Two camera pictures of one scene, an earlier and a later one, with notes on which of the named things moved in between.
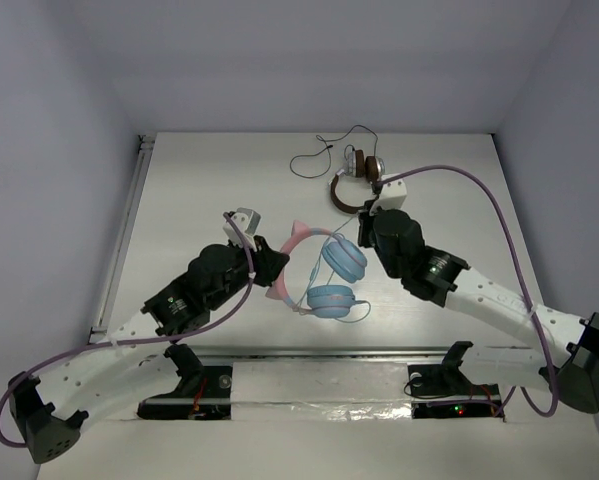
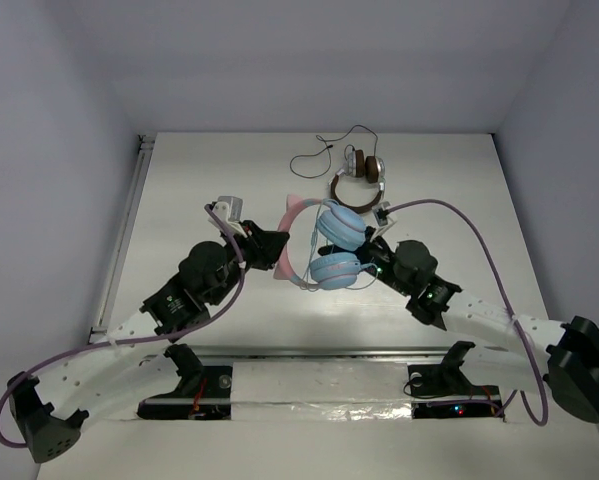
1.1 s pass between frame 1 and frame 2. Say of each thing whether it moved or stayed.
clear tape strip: stayed
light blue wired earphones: moved
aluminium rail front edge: stayed
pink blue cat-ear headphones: moved
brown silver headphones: stayed
